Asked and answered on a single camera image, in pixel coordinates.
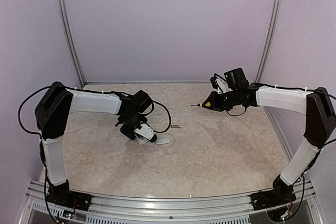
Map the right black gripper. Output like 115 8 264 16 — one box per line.
203 89 239 111

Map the yellow handled screwdriver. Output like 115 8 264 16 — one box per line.
191 102 211 108

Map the white remote control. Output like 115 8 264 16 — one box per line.
135 137 151 146

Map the white battery cover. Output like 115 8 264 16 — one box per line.
155 138 170 145

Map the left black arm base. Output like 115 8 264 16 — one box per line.
47 179 92 211

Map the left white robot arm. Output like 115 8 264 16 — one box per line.
35 82 157 206

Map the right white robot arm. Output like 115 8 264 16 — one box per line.
198 68 335 205

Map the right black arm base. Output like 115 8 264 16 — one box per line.
250 175 296 210

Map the front aluminium rail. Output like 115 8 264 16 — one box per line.
18 180 323 223

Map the right aluminium corner post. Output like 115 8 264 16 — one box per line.
255 0 281 82

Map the aluminium corner post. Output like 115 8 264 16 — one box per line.
255 0 281 82
57 0 86 87

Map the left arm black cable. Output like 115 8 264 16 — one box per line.
17 85 173 135

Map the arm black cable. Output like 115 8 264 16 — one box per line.
17 85 173 135
214 73 336 146

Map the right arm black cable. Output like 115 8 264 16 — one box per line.
214 73 336 146

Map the left aluminium corner post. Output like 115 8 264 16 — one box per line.
57 0 86 87

